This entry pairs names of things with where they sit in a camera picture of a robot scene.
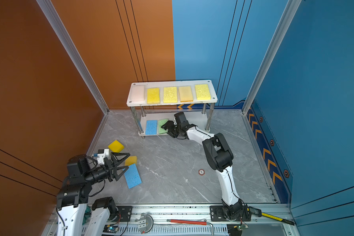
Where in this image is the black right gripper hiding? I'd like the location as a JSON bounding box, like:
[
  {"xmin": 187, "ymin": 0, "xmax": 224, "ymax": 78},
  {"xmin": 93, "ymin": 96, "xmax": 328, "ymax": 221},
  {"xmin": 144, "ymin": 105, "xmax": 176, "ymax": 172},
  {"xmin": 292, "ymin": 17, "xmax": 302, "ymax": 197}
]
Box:
[{"xmin": 161, "ymin": 120, "xmax": 183, "ymax": 138}]

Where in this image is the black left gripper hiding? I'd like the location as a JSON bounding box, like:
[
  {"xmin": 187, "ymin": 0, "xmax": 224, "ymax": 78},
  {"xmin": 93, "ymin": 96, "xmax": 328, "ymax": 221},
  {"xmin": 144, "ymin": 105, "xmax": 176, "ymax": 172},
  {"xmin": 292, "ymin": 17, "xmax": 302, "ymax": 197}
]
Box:
[{"xmin": 86, "ymin": 153, "xmax": 130, "ymax": 185}]

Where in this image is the green cellulose sponge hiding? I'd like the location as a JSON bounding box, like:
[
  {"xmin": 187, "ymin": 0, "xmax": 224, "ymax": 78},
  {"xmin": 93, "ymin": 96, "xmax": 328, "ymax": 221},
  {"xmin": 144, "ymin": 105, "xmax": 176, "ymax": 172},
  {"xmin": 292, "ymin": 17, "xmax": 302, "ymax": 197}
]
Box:
[{"xmin": 157, "ymin": 119, "xmax": 168, "ymax": 135}]

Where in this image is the blue cellulose sponge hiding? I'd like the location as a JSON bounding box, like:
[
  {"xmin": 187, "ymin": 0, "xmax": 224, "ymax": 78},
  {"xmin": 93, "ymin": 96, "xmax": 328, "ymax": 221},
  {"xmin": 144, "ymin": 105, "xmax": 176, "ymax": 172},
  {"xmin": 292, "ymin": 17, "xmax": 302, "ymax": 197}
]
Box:
[
  {"xmin": 124, "ymin": 164, "xmax": 142, "ymax": 189},
  {"xmin": 145, "ymin": 120, "xmax": 157, "ymax": 135}
]

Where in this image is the yellow cellulose sponge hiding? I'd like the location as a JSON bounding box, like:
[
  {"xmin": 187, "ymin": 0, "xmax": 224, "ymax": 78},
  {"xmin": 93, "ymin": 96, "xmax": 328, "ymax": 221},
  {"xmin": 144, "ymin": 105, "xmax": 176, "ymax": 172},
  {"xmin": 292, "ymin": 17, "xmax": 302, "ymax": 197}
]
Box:
[
  {"xmin": 195, "ymin": 84, "xmax": 211, "ymax": 101},
  {"xmin": 163, "ymin": 87, "xmax": 178, "ymax": 103}
]

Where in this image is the yellow foam sponge front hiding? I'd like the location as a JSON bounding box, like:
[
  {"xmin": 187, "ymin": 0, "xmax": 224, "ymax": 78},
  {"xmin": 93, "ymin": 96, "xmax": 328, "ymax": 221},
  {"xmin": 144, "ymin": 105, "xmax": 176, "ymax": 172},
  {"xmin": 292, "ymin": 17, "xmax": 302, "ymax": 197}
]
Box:
[{"xmin": 147, "ymin": 88, "xmax": 160, "ymax": 104}]

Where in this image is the orange-yellow thick sponge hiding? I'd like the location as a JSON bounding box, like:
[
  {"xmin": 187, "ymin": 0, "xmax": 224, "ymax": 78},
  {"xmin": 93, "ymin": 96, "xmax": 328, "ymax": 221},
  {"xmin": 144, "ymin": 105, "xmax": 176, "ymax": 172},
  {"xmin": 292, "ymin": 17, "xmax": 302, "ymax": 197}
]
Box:
[{"xmin": 179, "ymin": 86, "xmax": 194, "ymax": 102}]

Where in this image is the white foam sponge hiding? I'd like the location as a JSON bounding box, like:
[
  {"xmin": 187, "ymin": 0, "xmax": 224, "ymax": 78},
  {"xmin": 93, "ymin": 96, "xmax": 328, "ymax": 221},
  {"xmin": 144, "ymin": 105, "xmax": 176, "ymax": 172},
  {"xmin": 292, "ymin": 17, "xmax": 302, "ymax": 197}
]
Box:
[{"xmin": 130, "ymin": 85, "xmax": 145, "ymax": 103}]

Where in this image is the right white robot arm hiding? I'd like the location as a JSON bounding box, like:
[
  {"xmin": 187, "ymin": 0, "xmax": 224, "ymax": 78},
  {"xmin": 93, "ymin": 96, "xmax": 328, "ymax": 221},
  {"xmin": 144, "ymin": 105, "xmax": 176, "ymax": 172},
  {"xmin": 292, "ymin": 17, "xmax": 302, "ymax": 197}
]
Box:
[{"xmin": 161, "ymin": 112, "xmax": 248, "ymax": 221}]

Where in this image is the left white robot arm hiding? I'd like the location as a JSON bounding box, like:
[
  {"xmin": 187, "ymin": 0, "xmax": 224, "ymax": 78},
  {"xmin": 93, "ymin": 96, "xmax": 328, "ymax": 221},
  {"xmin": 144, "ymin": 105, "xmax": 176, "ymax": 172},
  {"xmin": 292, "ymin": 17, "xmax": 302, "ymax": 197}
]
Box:
[{"xmin": 56, "ymin": 152, "xmax": 132, "ymax": 236}]

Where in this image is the white two-tier metal shelf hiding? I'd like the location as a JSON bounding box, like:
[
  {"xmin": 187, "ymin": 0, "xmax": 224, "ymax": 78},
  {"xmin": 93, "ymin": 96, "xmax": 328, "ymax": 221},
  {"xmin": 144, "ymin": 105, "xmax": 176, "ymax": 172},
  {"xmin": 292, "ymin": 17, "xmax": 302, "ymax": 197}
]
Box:
[{"xmin": 126, "ymin": 79, "xmax": 218, "ymax": 138}]

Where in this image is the small orange-yellow sponge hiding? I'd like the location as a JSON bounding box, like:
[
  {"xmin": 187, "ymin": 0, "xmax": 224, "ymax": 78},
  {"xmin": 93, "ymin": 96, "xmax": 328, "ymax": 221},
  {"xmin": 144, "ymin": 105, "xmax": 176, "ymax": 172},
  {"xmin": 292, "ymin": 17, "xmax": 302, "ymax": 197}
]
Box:
[{"xmin": 124, "ymin": 156, "xmax": 138, "ymax": 166}]

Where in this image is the bright yellow foam sponge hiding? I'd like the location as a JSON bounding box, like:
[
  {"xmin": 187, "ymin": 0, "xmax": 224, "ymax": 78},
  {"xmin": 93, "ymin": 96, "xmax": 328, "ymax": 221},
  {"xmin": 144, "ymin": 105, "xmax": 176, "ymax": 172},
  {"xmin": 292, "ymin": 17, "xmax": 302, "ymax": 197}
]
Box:
[{"xmin": 108, "ymin": 140, "xmax": 124, "ymax": 153}]

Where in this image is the green circuit board left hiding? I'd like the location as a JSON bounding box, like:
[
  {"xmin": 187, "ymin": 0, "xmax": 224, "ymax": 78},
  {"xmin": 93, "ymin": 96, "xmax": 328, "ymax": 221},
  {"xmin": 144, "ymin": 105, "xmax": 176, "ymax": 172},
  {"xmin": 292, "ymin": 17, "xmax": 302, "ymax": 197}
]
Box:
[{"xmin": 103, "ymin": 225, "xmax": 119, "ymax": 234}]

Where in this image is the round grey socket plate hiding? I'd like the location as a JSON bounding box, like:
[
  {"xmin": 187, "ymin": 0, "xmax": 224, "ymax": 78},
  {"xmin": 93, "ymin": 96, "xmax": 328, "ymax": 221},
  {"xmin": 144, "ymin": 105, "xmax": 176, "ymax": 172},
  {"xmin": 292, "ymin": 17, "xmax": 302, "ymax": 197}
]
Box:
[{"xmin": 138, "ymin": 213, "xmax": 154, "ymax": 234}]

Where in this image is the yellow black tape measure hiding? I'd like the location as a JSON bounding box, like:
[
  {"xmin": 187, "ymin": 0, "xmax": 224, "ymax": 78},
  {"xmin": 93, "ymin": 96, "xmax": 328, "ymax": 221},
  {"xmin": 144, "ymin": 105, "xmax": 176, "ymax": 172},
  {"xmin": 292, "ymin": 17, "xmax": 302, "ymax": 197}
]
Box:
[{"xmin": 248, "ymin": 206, "xmax": 295, "ymax": 226}]

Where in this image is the circuit board right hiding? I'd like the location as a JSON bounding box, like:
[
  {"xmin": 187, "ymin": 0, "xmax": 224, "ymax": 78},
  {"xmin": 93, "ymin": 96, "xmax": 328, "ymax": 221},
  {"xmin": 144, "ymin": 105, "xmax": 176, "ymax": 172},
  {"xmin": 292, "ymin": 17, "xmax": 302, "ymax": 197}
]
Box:
[{"xmin": 234, "ymin": 222, "xmax": 249, "ymax": 231}]

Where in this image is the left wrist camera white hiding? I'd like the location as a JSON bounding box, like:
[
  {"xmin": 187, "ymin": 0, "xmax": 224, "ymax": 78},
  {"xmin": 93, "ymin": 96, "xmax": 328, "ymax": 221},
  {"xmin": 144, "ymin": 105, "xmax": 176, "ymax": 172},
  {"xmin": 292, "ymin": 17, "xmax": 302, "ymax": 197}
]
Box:
[{"xmin": 93, "ymin": 148, "xmax": 110, "ymax": 165}]

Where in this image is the small red ring marker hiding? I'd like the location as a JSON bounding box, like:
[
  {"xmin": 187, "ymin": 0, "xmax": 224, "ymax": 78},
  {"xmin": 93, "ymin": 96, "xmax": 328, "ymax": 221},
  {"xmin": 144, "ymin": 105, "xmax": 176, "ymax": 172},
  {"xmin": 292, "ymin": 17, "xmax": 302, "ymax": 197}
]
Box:
[{"xmin": 199, "ymin": 169, "xmax": 205, "ymax": 176}]

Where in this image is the aluminium front rail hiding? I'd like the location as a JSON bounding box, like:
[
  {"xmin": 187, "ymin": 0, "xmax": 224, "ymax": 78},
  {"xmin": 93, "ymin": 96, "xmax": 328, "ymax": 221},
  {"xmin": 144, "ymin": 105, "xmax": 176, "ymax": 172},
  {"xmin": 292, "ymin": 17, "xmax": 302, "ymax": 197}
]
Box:
[{"xmin": 43, "ymin": 201, "xmax": 297, "ymax": 236}]

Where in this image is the red handled tool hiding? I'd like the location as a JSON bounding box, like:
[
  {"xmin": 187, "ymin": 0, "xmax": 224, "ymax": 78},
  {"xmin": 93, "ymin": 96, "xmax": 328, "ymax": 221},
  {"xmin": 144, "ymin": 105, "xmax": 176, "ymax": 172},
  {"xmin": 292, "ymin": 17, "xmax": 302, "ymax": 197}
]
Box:
[{"xmin": 166, "ymin": 219, "xmax": 214, "ymax": 236}]

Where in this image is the aluminium right corner post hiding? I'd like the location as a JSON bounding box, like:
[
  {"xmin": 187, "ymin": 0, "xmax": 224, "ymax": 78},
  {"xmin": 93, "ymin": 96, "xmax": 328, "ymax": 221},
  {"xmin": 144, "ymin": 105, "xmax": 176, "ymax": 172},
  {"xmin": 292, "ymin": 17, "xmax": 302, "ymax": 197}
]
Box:
[{"xmin": 242, "ymin": 0, "xmax": 301, "ymax": 115}]

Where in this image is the aluminium corner post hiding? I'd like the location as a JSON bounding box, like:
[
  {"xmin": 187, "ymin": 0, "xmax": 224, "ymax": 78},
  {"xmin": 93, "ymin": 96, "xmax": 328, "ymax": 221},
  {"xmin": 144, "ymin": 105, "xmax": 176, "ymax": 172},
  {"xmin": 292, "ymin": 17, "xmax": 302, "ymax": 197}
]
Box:
[
  {"xmin": 36, "ymin": 0, "xmax": 110, "ymax": 115},
  {"xmin": 242, "ymin": 0, "xmax": 301, "ymax": 115}
]

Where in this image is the aluminium left corner post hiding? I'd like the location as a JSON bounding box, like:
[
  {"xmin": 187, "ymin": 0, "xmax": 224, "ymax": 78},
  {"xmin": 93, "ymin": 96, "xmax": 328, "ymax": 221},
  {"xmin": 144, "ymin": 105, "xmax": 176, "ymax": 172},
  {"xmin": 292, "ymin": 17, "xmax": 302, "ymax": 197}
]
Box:
[{"xmin": 36, "ymin": 0, "xmax": 110, "ymax": 115}]

